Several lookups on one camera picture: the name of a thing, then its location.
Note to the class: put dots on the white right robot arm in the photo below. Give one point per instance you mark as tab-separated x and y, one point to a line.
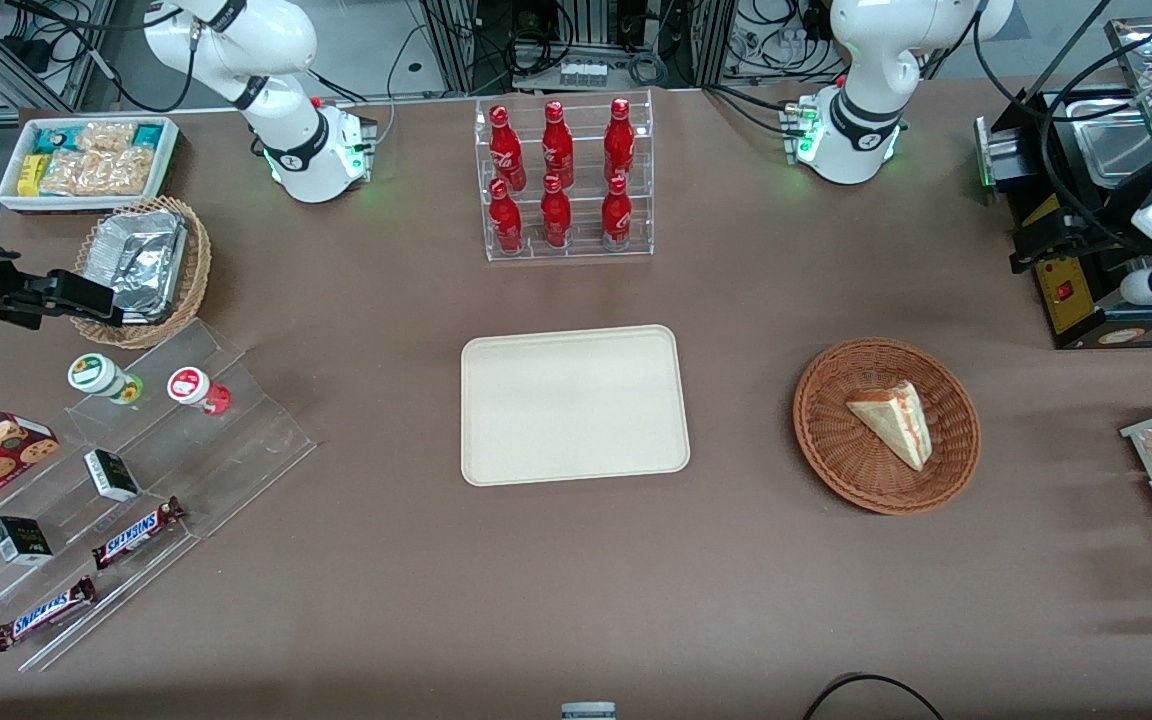
286	50

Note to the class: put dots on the small black carton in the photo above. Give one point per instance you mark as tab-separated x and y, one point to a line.
111	478
21	542

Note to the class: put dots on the silver-faced black box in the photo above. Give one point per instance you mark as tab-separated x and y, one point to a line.
1006	150

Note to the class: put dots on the white power strip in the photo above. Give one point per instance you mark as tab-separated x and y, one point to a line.
584	73

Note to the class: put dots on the clear bag of crackers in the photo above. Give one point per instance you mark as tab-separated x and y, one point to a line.
108	135
96	172

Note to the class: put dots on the green sunflower yogurt cup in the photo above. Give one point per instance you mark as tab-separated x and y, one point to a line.
91	372

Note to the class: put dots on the red strawberry yogurt cup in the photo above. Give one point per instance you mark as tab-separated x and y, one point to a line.
188	385

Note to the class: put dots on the brown round wicker basket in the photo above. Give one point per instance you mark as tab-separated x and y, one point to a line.
836	450

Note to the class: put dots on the white rectangular snack bin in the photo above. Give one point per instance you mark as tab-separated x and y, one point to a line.
86	205

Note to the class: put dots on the red cola bottle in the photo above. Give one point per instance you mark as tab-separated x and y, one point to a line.
557	145
504	150
506	218
619	140
556	213
616	213

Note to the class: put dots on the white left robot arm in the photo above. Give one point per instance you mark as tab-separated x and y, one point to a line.
871	60

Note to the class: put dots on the clear acrylic stepped display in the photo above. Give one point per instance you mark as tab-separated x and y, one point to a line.
236	440

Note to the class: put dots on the small grey white device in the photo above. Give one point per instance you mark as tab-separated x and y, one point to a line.
588	712

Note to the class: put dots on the aluminium frame post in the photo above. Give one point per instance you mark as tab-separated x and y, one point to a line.
451	45
714	45

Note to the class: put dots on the Snickers chocolate bar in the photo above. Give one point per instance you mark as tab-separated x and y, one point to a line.
44	613
136	534

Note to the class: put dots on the stainless steel pan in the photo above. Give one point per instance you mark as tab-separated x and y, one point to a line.
1116	150

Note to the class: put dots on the triangular sandwich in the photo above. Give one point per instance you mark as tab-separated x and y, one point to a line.
896	420

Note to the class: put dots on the yellow snack packet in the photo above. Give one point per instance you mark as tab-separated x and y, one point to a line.
31	173

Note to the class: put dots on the clear acrylic bottle rack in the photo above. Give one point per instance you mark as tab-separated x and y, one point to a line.
584	165

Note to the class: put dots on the beige plastic tray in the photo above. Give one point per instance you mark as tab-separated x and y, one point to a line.
576	405

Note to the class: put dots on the light tan wicker basket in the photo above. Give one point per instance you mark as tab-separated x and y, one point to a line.
198	270

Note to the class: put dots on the aluminium foil tray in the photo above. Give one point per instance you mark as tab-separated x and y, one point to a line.
136	260

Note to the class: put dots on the teal snack packet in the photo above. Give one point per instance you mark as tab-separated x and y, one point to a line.
54	138
148	134

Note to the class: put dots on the black countertop appliance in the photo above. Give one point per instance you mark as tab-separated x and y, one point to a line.
1111	300

